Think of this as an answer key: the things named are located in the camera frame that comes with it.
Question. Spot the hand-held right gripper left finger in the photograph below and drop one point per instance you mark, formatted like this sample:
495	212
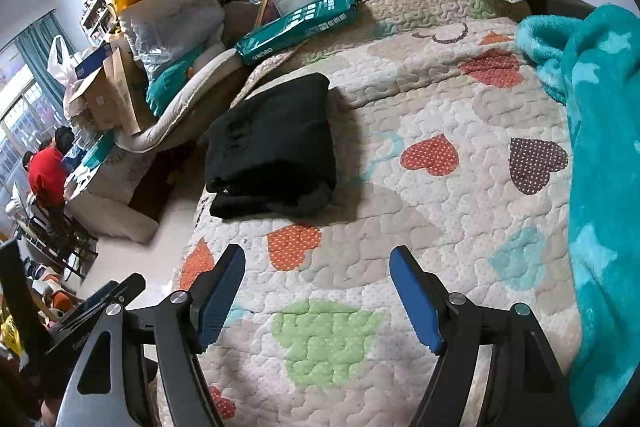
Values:
220	302

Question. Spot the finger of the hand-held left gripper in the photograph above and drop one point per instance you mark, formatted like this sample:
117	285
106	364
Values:
131	286
92	303

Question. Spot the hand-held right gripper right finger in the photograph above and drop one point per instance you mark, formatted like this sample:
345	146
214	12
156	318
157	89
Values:
415	302

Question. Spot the black pants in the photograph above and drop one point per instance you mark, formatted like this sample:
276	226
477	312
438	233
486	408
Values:
270	147

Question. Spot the dark wooden chair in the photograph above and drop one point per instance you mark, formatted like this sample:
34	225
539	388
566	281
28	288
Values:
60	242

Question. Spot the person's dark clothing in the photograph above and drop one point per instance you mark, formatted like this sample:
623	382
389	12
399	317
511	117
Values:
17	392

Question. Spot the low table with pale cloth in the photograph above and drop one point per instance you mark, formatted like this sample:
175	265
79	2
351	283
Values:
115	204

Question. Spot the heart print quilt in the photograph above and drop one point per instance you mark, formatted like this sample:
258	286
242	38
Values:
400	187

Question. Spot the teal flat box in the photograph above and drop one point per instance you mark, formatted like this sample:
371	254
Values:
96	155

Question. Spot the beige rolled mattress pad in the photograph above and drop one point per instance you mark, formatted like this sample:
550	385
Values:
190	107

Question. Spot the brown cardboard box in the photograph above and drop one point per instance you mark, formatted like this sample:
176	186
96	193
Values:
95	99
125	87

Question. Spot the window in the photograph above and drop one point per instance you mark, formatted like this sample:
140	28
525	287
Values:
17	117

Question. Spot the teal cloth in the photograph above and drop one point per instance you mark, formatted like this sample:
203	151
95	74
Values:
167	84

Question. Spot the teal star print blanket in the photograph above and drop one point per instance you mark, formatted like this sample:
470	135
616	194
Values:
600	207

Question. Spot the blue cardboard box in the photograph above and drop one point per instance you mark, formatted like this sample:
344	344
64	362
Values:
91	63

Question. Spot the white plastic bag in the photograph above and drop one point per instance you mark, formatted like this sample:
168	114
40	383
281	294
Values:
62	59

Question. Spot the teal curtain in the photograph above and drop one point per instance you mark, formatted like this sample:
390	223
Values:
42	52

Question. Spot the clear plastic wrapped bundle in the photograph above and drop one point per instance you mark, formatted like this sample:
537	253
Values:
170	32

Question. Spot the long green box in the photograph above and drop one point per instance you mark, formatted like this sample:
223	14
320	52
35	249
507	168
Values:
300	27

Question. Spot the white wall shelf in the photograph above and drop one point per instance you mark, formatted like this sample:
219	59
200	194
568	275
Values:
100	17

